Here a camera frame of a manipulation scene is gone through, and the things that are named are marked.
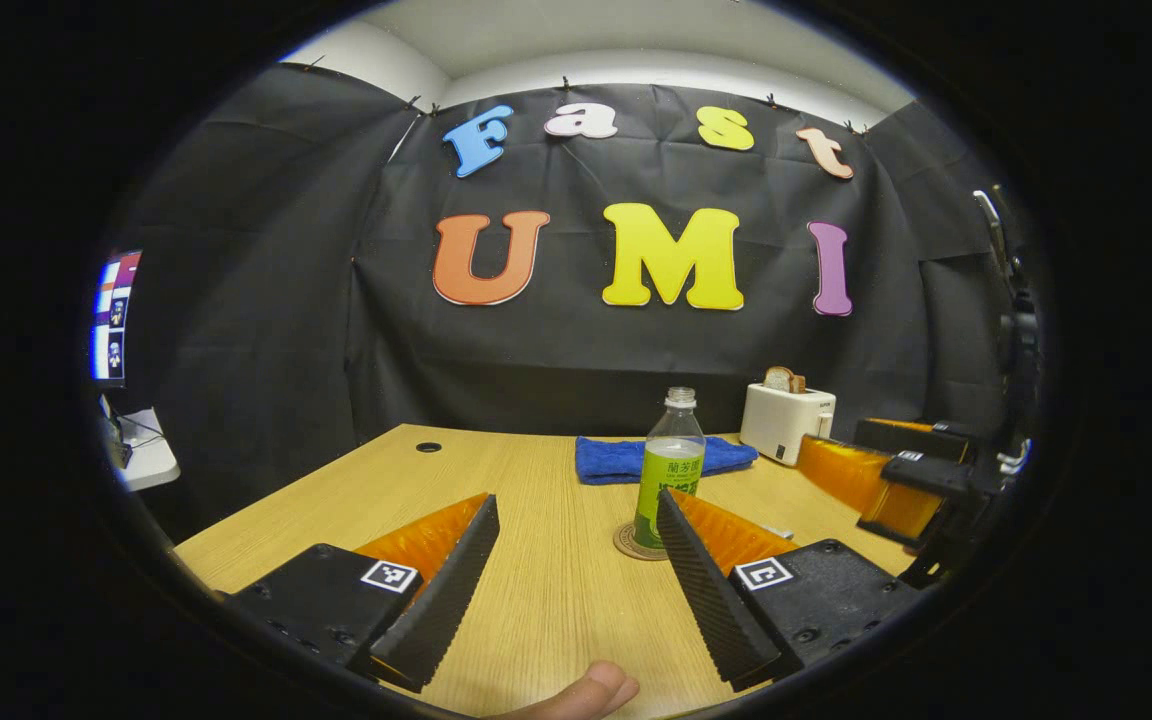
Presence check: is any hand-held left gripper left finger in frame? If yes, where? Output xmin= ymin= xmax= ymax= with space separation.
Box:
xmin=226 ymin=492 xmax=500 ymax=693

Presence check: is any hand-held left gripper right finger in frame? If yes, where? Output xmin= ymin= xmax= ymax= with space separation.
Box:
xmin=658 ymin=487 xmax=927 ymax=691

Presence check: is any round cork coaster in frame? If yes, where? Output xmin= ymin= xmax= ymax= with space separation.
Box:
xmin=613 ymin=522 xmax=672 ymax=562

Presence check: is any green label water bottle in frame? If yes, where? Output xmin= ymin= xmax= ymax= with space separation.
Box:
xmin=633 ymin=386 xmax=707 ymax=549

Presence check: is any white toaster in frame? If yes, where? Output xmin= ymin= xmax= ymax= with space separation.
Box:
xmin=739 ymin=383 xmax=837 ymax=467

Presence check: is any blue towel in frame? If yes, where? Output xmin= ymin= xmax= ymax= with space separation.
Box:
xmin=575 ymin=435 xmax=759 ymax=486

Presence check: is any black backdrop cloth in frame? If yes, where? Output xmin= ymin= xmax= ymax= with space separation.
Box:
xmin=101 ymin=65 xmax=1037 ymax=541

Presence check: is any white side table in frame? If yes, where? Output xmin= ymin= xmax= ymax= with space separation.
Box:
xmin=101 ymin=405 xmax=181 ymax=492

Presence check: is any computer monitor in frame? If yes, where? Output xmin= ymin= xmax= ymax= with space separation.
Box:
xmin=91 ymin=250 xmax=143 ymax=389

